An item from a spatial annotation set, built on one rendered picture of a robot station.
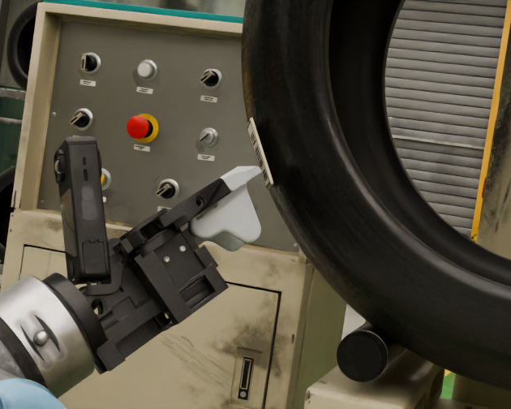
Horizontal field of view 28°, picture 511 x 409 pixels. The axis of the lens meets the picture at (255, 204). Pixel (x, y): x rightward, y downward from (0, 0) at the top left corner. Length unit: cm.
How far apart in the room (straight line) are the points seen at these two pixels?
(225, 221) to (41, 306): 17
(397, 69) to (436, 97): 51
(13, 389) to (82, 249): 20
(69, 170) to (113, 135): 102
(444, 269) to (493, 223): 42
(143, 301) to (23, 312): 10
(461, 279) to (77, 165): 32
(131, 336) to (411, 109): 974
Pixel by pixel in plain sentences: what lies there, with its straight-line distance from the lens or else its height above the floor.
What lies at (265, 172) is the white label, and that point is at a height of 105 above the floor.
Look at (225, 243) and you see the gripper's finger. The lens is 87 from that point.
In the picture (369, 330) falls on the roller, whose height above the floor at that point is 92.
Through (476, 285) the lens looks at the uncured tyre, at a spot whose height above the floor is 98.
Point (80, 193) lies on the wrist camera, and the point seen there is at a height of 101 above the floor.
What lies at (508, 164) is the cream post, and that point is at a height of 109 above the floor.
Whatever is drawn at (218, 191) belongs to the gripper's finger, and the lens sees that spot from 82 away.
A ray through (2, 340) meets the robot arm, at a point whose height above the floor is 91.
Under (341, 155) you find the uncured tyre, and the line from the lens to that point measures 85.
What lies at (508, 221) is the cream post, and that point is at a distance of 125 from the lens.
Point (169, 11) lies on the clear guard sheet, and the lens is 177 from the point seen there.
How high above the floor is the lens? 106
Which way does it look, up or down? 3 degrees down
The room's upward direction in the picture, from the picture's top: 8 degrees clockwise
